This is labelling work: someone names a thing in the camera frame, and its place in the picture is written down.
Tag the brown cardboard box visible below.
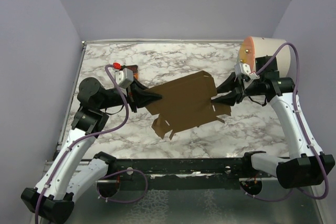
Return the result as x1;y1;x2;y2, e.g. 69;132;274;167
146;71;231;139

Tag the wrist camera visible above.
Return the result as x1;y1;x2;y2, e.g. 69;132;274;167
112;62;134;89
234;62;260;81

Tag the dark paperback book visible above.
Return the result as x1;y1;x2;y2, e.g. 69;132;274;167
124;65;139;80

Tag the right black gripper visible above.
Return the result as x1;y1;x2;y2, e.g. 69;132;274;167
209;72;263;105

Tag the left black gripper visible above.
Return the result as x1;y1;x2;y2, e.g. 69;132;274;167
98;76;163;112

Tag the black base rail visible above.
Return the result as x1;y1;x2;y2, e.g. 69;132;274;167
54;152;284;198

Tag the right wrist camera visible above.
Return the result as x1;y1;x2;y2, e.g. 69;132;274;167
234;62;260;81

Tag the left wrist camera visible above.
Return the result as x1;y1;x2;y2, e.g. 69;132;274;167
112;62;134;89

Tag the cream cylinder with coloured face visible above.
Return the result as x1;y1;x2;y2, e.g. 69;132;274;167
237;36;291;77

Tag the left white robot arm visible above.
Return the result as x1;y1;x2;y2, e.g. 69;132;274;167
21;77;162;223

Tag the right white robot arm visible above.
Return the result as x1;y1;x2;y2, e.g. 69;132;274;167
212;60;335;189

